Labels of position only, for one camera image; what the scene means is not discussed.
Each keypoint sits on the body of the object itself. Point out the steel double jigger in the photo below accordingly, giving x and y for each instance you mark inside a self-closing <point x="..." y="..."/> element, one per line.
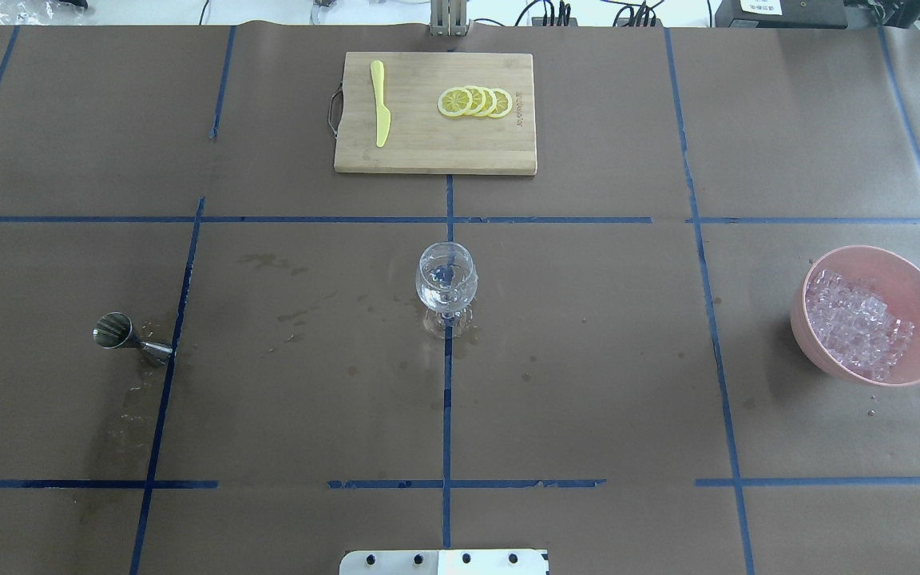
<point x="115" y="330"/>

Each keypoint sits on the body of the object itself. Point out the clear wine glass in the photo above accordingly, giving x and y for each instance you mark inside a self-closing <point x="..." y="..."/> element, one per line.
<point x="446" y="282"/>

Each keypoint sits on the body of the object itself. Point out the bamboo cutting board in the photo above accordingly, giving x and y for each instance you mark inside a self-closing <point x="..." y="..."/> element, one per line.
<point x="421" y="140"/>

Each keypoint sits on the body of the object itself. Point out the lemon slice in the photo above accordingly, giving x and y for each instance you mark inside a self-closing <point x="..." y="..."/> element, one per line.
<point x="489" y="102"/>
<point x="503" y="103"/>
<point x="455" y="102"/>
<point x="475" y="99"/>

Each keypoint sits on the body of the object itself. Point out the yellow plastic knife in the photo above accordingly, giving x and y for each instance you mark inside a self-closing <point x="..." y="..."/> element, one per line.
<point x="382" y="113"/>

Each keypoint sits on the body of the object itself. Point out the pink bowl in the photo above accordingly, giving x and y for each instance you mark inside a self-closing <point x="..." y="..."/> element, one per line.
<point x="896" y="281"/>

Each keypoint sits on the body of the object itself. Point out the black device box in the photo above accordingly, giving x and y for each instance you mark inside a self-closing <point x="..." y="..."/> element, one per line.
<point x="826" y="15"/>

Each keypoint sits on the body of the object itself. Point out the clear plastic bag with parts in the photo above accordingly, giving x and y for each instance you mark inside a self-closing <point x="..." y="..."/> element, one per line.
<point x="43" y="13"/>

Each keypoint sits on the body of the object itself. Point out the aluminium frame post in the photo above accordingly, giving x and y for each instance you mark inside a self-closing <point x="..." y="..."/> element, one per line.
<point x="449" y="18"/>

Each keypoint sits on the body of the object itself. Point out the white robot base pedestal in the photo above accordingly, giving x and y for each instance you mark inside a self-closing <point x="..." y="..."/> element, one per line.
<point x="446" y="561"/>

